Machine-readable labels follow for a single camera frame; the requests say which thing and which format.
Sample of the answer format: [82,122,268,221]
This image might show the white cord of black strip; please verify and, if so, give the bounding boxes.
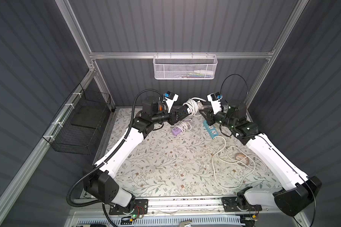
[182,97,206,117]

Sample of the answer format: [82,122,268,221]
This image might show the teal power strip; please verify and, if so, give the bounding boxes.
[203,120,219,139]

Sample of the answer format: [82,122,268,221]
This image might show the white cord of teal strip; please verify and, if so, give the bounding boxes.
[211,134,258,190]

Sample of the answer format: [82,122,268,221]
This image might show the black power strip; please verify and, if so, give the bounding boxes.
[177,105,190,120]

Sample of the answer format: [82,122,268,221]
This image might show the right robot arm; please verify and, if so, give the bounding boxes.
[200,93,322,217]

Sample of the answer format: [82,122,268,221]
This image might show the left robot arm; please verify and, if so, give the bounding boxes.
[83,95,191,210]

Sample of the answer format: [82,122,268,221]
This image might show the purple power strip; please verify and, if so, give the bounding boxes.
[171,127,183,136]

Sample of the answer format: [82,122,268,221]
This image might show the clear tape roll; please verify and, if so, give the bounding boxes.
[235,153,250,166]

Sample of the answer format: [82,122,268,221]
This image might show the black pad in black basket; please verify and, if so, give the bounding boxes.
[71,106,103,129]

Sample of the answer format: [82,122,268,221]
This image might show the white cord of purple strip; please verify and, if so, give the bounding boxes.
[174,117,193,133]

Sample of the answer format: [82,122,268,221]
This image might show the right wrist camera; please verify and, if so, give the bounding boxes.
[207,92,223,114]

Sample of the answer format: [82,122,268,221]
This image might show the white wire wall basket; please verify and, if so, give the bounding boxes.
[153,54,218,80]

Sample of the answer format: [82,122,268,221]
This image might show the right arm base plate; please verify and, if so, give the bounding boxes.
[221,196,262,212]

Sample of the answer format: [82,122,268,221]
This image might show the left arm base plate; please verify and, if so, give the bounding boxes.
[109,199,149,215]

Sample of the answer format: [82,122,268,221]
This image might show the black wire wall basket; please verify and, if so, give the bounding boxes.
[43,86,112,155]

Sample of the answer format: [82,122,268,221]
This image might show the black corrugated cable conduit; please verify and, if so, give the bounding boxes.
[66,89,163,227]

